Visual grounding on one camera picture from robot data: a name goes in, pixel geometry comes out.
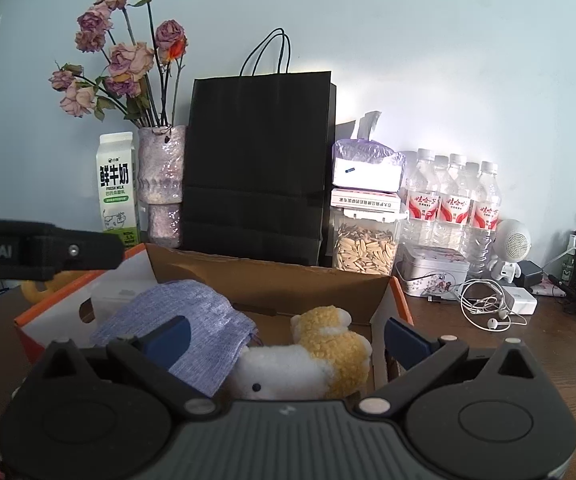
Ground yellow ceramic mug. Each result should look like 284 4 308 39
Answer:
20 271 84 304

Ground lavender knitted cloth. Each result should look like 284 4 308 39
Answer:
90 280 256 396

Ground white decorated tin box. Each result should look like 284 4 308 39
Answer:
394 243 469 300

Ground white yellow plush toy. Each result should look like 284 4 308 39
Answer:
226 306 373 401

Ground white power adapter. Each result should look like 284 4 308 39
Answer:
502 286 537 315

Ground orange cardboard box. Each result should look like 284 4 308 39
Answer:
15 244 413 390

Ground black power adapter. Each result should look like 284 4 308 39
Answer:
513 260 544 290

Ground white robot figurine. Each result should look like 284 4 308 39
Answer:
488 219 532 284

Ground clear jar of seeds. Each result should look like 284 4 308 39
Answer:
331 209 401 275

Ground white green milk carton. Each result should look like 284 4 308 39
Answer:
96 131 140 248

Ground pack of water bottles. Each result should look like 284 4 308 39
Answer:
402 148 501 276

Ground white flat box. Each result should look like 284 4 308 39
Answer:
330 188 401 214

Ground dark green bottle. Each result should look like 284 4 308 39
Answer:
561 231 576 285

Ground purple wrapped vase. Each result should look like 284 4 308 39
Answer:
137 126 186 248

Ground purple tissue pack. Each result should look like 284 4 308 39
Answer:
332 139 406 193

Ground black paper bag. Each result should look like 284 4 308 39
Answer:
181 27 337 266

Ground dried pink rose bouquet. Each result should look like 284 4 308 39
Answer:
49 0 188 128

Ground white wired earphones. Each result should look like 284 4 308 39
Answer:
455 278 527 334

